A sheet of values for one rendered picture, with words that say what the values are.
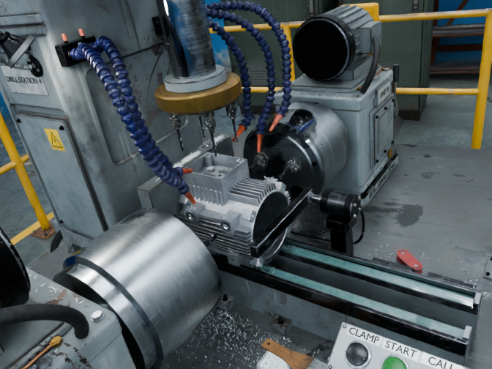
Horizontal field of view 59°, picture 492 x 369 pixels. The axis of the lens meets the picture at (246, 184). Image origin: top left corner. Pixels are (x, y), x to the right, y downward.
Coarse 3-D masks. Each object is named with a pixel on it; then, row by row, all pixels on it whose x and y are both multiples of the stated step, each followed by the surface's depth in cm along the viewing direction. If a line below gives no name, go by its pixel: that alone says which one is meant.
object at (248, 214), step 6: (276, 186) 98; (282, 186) 98; (180, 198) 100; (186, 198) 99; (186, 204) 99; (246, 210) 90; (252, 210) 89; (246, 216) 89; (252, 216) 90; (252, 222) 90; (288, 228) 104; (288, 234) 104; (258, 258) 95; (252, 264) 95; (258, 264) 95
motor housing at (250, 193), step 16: (240, 192) 93; (256, 192) 92; (272, 192) 95; (208, 208) 97; (224, 208) 95; (240, 208) 93; (256, 208) 91; (272, 208) 105; (192, 224) 98; (208, 224) 96; (240, 224) 92; (256, 224) 108; (224, 240) 94; (240, 240) 92; (240, 256) 94; (272, 256) 100
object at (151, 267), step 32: (128, 224) 77; (160, 224) 77; (96, 256) 70; (128, 256) 70; (160, 256) 72; (192, 256) 75; (96, 288) 66; (128, 288) 67; (160, 288) 69; (192, 288) 74; (128, 320) 66; (160, 320) 68; (192, 320) 75; (160, 352) 70
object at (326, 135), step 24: (288, 120) 111; (312, 120) 112; (336, 120) 117; (264, 144) 114; (288, 144) 110; (312, 144) 107; (336, 144) 114; (264, 168) 119; (288, 168) 109; (312, 168) 110; (336, 168) 116; (288, 192) 118
